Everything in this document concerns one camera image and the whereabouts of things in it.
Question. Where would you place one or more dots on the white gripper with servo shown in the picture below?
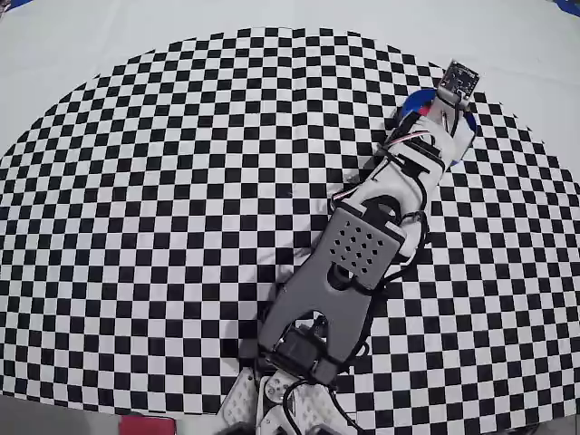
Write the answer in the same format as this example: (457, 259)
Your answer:
(459, 138)

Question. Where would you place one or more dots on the grey and white robot arm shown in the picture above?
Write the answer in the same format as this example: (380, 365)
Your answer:
(358, 254)

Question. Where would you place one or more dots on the blue round box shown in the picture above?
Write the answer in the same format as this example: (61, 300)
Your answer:
(414, 102)

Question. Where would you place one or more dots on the blue tape strip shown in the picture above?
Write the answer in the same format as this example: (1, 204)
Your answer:
(572, 4)

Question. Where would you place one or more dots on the checkered white paper sheet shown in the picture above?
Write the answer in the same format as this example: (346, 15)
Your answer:
(158, 204)

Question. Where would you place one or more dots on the red flat object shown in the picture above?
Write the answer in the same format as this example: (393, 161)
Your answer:
(147, 427)

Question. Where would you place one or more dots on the wrist camera board with mount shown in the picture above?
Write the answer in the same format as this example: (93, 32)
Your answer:
(460, 79)

